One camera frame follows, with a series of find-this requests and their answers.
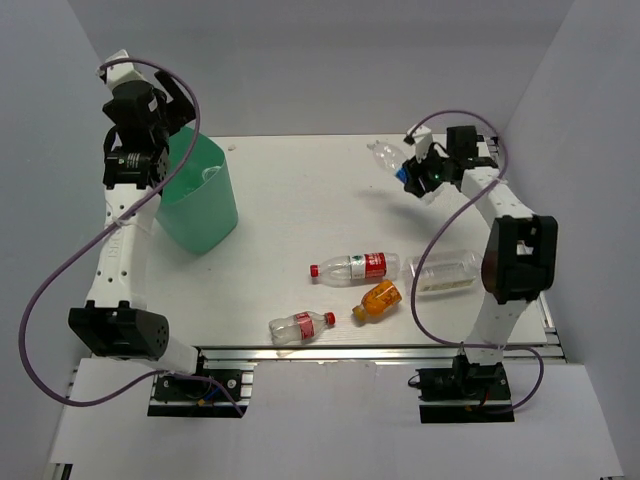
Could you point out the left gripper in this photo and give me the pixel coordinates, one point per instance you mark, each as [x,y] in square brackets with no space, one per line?
[180,111]

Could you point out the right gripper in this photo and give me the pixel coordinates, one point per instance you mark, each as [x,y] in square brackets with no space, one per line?
[416,172]

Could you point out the clear bottle blue label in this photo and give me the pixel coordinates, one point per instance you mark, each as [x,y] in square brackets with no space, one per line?
[390,158]

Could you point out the green blue label bottle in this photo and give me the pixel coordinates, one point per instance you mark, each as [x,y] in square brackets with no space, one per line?
[197,176]

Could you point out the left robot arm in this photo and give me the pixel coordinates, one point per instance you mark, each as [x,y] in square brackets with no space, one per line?
[115,321]

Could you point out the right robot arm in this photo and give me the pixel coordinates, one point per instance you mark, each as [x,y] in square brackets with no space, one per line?
[520,255]

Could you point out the green plastic bin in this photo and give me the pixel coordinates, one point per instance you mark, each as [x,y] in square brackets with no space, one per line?
[199,221]

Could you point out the large clear bottle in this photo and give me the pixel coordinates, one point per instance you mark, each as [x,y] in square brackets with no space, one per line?
[445,272]

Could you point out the orange juice bottle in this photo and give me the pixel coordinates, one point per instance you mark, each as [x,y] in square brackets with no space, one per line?
[377,302]

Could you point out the large red label bottle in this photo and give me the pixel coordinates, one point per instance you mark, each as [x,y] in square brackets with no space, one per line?
[357,269]

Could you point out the small red label bottle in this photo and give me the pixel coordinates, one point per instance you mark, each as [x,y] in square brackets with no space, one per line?
[301,327]

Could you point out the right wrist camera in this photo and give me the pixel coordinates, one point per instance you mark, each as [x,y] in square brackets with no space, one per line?
[420,138]

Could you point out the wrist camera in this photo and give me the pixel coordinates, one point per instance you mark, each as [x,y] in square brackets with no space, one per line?
[420,138]
[118,74]

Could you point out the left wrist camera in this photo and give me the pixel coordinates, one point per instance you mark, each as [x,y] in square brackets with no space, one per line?
[118,74]

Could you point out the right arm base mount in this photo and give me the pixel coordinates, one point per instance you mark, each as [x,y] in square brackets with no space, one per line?
[449,396]

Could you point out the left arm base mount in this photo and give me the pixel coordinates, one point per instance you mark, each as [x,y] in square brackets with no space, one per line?
[181,398]

